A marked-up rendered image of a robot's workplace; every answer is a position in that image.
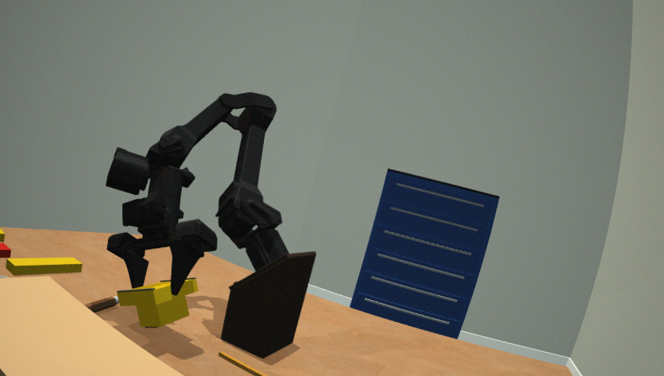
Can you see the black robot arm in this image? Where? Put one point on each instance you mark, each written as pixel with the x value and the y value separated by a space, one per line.
pixel 241 206

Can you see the red flat bar with yellow patch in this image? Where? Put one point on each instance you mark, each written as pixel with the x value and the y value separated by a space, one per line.
pixel 5 252

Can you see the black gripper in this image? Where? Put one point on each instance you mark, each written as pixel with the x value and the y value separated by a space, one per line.
pixel 188 241

